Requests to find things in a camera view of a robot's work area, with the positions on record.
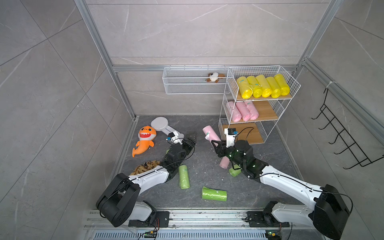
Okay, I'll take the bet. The pink roll top angled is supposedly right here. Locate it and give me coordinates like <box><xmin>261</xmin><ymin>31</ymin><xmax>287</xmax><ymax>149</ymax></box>
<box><xmin>236</xmin><ymin>102</ymin><xmax>251</xmax><ymax>122</ymax></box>

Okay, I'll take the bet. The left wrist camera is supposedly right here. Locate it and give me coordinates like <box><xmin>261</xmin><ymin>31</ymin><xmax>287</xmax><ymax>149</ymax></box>
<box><xmin>167</xmin><ymin>131</ymin><xmax>184</xmax><ymax>145</ymax></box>

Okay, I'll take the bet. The white three-tier wire shelf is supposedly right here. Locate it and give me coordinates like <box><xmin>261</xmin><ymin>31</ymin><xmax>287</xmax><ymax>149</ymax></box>
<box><xmin>218</xmin><ymin>66</ymin><xmax>301</xmax><ymax>144</ymax></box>

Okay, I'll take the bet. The yellow roll horizontal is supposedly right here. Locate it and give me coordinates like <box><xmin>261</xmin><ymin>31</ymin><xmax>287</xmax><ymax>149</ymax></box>
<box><xmin>266</xmin><ymin>77</ymin><xmax>281</xmax><ymax>99</ymax></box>

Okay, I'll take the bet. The orange shark plush toy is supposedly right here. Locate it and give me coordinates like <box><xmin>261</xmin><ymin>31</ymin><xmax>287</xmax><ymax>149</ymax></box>
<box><xmin>132</xmin><ymin>126</ymin><xmax>157</xmax><ymax>158</ymax></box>

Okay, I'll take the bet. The brown white plush puppy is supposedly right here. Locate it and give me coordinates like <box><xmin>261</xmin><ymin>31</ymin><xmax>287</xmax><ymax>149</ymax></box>
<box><xmin>206</xmin><ymin>72</ymin><xmax>226</xmax><ymax>83</ymax></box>

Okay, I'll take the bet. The white wall wire basket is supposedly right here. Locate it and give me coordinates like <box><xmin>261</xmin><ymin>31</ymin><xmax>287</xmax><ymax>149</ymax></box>
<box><xmin>162</xmin><ymin>67</ymin><xmax>229</xmax><ymax>95</ymax></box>

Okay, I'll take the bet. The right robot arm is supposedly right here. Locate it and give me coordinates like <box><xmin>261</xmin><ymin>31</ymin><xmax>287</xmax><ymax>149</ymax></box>
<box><xmin>211</xmin><ymin>140</ymin><xmax>352</xmax><ymax>240</ymax></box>

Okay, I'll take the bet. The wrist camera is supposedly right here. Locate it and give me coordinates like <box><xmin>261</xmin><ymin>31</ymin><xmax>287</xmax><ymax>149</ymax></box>
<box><xmin>224</xmin><ymin>128</ymin><xmax>238</xmax><ymax>148</ymax></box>
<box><xmin>167</xmin><ymin>131</ymin><xmax>184</xmax><ymax>145</ymax></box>

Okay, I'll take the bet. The white folding stand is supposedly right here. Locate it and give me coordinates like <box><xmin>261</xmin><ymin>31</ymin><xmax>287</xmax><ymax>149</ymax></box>
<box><xmin>151</xmin><ymin>117</ymin><xmax>181</xmax><ymax>137</ymax></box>

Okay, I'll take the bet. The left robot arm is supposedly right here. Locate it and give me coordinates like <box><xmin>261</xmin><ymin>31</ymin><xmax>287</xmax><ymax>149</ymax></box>
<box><xmin>96</xmin><ymin>137</ymin><xmax>196</xmax><ymax>227</ymax></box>

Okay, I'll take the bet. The tiger striped small toy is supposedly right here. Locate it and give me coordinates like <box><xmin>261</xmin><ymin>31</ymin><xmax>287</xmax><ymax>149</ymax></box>
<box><xmin>130</xmin><ymin>161</ymin><xmax>161</xmax><ymax>176</ymax></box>

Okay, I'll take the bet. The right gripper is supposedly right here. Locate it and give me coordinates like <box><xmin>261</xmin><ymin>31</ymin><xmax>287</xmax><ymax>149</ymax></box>
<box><xmin>212</xmin><ymin>138</ymin><xmax>246</xmax><ymax>169</ymax></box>

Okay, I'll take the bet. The black wall hook rack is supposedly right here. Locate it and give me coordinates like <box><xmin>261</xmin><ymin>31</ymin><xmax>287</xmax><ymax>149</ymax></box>
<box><xmin>311</xmin><ymin>88</ymin><xmax>384</xmax><ymax>170</ymax></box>

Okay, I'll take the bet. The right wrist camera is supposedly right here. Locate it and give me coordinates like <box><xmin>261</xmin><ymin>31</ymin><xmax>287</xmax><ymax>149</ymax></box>
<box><xmin>224</xmin><ymin>128</ymin><xmax>238</xmax><ymax>148</ymax></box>

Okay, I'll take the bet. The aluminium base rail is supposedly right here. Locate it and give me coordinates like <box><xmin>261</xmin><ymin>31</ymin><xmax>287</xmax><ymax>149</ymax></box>
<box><xmin>79</xmin><ymin>208</ymin><xmax>326</xmax><ymax>240</ymax></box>

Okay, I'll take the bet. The yellow roll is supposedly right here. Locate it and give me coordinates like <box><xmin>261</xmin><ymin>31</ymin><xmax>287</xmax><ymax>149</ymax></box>
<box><xmin>256</xmin><ymin>75</ymin><xmax>272</xmax><ymax>98</ymax></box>
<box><xmin>247</xmin><ymin>76</ymin><xmax>263</xmax><ymax>99</ymax></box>
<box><xmin>237</xmin><ymin>76</ymin><xmax>253</xmax><ymax>99</ymax></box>
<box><xmin>274</xmin><ymin>74</ymin><xmax>290</xmax><ymax>96</ymax></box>

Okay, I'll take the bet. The green roll bottom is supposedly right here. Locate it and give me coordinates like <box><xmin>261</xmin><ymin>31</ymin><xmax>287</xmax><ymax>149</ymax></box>
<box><xmin>202</xmin><ymin>186</ymin><xmax>228</xmax><ymax>202</ymax></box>

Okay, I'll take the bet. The green roll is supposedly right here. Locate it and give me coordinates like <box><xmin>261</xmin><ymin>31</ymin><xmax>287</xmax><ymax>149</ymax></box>
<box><xmin>202</xmin><ymin>186</ymin><xmax>228</xmax><ymax>202</ymax></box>
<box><xmin>179</xmin><ymin>165</ymin><xmax>190</xmax><ymax>190</ymax></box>
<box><xmin>229</xmin><ymin>165</ymin><xmax>242</xmax><ymax>177</ymax></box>

